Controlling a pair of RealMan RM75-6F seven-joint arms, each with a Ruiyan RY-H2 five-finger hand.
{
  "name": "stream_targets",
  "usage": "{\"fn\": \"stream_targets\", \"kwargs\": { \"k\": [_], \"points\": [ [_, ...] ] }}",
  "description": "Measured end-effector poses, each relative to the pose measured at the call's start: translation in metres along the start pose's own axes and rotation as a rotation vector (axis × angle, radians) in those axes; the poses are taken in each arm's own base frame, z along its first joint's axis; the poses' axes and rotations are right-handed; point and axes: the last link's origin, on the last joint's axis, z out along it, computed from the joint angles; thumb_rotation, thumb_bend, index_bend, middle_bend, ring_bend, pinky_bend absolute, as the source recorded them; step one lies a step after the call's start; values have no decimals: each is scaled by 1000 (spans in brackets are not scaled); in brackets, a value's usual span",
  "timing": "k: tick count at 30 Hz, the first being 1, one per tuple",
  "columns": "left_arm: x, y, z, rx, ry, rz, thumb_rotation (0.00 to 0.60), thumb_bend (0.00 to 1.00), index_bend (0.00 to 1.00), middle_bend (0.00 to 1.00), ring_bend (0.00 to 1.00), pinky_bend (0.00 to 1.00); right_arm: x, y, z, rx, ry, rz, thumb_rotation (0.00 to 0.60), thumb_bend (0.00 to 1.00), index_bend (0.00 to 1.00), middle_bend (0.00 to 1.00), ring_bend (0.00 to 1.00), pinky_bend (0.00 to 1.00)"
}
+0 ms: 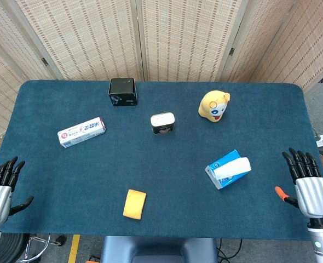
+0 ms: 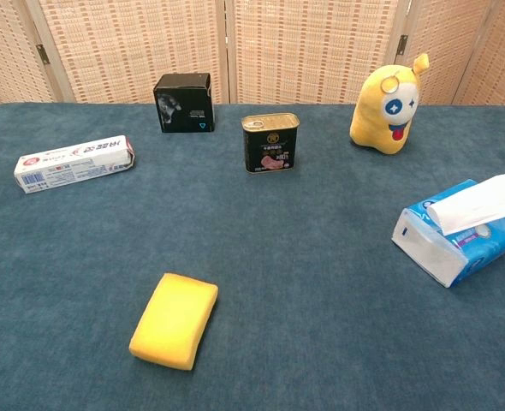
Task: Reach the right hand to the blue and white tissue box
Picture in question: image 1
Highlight chrome stool base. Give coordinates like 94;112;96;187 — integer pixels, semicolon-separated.
16;233;66;263

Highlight black can with white lid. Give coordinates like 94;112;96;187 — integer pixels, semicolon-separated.
150;112;176;136

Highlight yellow plush toy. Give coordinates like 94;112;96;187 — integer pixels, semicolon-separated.
198;91;231;123

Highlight yellow sponge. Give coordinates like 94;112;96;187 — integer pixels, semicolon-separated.
123;188;147;220

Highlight blue felt table mat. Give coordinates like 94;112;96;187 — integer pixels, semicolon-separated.
0;79;323;242

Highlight white toothpaste box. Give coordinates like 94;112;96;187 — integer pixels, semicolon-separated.
57;117;107;148

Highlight black cube box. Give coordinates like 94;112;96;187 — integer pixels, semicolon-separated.
108;78;138;107

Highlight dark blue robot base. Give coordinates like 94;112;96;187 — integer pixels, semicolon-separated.
100;236;218;263

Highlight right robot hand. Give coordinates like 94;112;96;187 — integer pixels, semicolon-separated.
275;147;323;219

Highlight blue tissue pack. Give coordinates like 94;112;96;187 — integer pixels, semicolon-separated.
205;149;252;191

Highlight black cable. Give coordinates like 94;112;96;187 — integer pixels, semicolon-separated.
215;238;243;263

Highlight folding bamboo screen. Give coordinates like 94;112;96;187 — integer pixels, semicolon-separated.
0;0;323;138

